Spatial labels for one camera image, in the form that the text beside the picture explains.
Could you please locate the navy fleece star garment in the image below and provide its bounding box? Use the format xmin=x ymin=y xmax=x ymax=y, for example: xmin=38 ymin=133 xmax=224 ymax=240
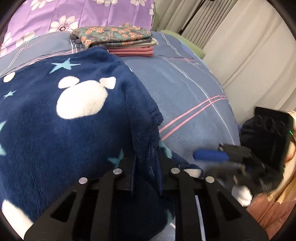
xmin=1 ymin=47 xmax=202 ymax=240

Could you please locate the right forearm pink sleeve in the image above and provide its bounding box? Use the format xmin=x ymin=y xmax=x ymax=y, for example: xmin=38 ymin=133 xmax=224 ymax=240
xmin=245 ymin=110 xmax=296 ymax=240

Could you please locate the right hand white glove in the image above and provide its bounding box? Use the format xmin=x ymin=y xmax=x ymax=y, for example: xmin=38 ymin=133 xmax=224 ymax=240
xmin=231 ymin=185 xmax=253 ymax=207

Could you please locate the blue striped bed sheet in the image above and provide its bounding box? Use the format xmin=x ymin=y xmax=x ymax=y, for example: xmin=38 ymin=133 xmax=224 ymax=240
xmin=1 ymin=32 xmax=240 ymax=166

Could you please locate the green pillow edge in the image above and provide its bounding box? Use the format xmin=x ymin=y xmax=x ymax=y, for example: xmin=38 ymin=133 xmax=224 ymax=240
xmin=161 ymin=30 xmax=206 ymax=59

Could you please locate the beige curtain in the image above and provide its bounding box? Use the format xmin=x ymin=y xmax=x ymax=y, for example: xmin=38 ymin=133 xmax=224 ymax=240
xmin=154 ymin=1 xmax=295 ymax=123

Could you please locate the folded pink garment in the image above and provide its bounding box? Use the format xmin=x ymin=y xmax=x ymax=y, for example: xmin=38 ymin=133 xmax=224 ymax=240
xmin=107 ymin=46 xmax=154 ymax=57

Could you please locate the folded beige garment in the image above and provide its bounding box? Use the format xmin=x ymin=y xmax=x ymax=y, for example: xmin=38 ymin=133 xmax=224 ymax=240
xmin=106 ymin=38 xmax=159 ymax=49

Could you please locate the folded floral green garment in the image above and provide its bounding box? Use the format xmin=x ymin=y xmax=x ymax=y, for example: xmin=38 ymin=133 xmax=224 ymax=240
xmin=69 ymin=24 xmax=152 ymax=49

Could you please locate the purple floral pillow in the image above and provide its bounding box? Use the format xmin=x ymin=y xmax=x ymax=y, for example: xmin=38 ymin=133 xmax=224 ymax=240
xmin=1 ymin=0 xmax=155 ymax=56

